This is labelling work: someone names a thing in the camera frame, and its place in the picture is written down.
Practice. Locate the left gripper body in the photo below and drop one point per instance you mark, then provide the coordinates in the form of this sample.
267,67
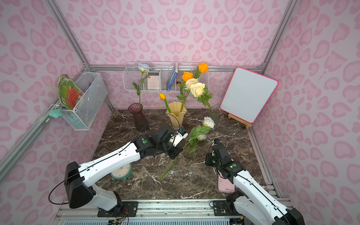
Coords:
174,150

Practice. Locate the pink-framed whiteboard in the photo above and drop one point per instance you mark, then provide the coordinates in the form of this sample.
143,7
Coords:
247,94

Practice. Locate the yellow flower-shaped vase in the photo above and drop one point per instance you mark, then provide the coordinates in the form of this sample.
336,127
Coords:
177,113

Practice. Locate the white wire wall basket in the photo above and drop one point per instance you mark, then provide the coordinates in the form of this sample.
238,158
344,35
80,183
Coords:
132,75

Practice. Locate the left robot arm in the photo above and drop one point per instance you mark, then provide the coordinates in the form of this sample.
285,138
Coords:
80,180

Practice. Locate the blue book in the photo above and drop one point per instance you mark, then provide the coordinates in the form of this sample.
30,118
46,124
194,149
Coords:
172,77

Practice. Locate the white wire side basket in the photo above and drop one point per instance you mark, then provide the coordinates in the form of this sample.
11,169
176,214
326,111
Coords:
95,92

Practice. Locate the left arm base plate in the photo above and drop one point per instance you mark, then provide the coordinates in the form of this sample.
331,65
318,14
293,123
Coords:
127,208

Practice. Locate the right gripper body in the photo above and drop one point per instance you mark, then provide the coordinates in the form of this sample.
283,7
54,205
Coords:
215,149

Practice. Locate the green round alarm clock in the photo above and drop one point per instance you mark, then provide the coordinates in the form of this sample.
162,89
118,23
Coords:
123,173

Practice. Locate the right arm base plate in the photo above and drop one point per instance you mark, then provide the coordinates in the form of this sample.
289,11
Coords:
223,208

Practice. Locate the green red paper fan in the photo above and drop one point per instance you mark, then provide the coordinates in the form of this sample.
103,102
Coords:
68,92

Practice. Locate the wooden easel stand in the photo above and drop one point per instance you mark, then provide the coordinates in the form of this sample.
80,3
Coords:
247,124

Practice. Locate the clear glass vase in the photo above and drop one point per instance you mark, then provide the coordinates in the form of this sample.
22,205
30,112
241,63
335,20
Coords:
215,112

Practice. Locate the pink calculator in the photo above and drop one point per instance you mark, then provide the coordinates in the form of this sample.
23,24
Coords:
153,81

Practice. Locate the cream rose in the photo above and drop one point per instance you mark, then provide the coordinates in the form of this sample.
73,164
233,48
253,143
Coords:
201,92
190,82

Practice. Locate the purple ribbed glass vase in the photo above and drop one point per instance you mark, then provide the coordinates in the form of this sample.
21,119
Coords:
141,123

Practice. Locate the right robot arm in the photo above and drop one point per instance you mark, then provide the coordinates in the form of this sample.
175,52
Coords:
250,199

